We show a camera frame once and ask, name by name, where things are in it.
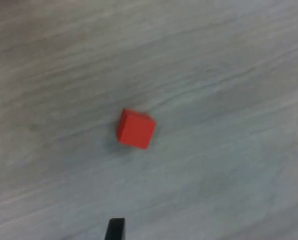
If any red cube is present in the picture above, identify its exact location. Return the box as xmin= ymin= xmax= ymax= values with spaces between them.
xmin=116 ymin=107 xmax=157 ymax=151

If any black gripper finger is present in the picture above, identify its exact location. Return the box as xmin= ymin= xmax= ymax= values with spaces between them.
xmin=105 ymin=217 xmax=126 ymax=240

